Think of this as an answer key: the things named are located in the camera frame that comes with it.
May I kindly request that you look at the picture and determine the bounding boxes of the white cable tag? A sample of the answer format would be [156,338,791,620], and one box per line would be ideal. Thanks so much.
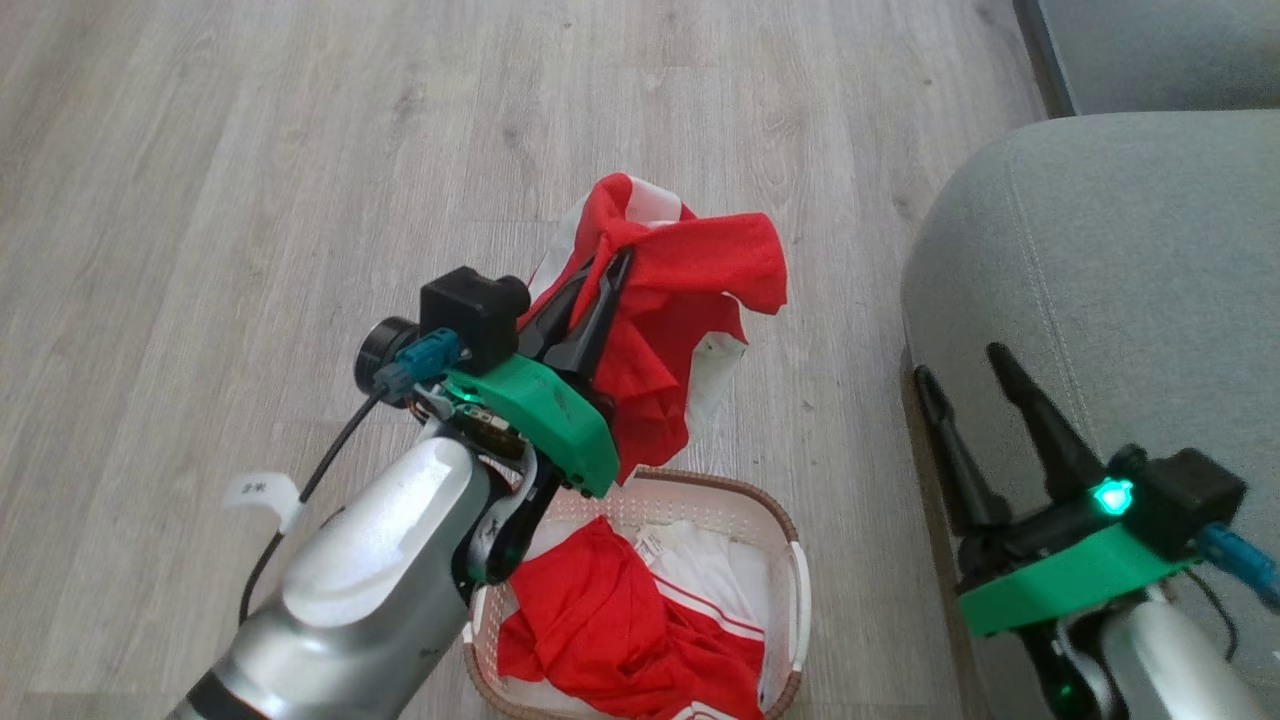
[221,471,304,535]

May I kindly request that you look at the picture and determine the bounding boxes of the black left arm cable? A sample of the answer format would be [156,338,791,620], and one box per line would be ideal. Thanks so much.
[238,388,389,626]

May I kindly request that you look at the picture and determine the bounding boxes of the grey sofa seat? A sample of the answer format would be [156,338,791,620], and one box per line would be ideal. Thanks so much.
[899,109,1280,720]

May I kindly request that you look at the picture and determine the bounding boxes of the blue right camera connector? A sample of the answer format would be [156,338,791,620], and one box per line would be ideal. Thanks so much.
[1194,521,1280,613]

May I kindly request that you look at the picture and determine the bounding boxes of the red and white shirt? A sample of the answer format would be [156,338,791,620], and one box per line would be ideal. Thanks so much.
[524,172,790,487]

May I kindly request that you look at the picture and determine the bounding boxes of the white laundry basket brown rim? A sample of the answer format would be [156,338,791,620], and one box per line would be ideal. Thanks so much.
[461,466,812,720]

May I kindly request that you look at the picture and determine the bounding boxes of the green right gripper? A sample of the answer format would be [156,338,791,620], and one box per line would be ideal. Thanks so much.
[913,342,1203,640]

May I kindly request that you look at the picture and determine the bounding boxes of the blue camera connector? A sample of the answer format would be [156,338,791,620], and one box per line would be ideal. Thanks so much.
[1194,521,1280,613]
[374,329,462,393]

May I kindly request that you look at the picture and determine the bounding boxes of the red white striped garment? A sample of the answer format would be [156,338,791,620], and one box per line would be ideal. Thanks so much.
[496,515,770,720]

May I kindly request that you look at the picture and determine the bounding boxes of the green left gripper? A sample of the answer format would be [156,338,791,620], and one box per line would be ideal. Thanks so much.
[440,248,635,499]

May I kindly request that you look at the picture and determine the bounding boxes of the blue left camera connector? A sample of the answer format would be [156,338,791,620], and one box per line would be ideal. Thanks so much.
[374,329,462,393]

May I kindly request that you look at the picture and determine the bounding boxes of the grey sofa back cushion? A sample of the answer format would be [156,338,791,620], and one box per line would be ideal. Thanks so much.
[1013,0,1280,120]

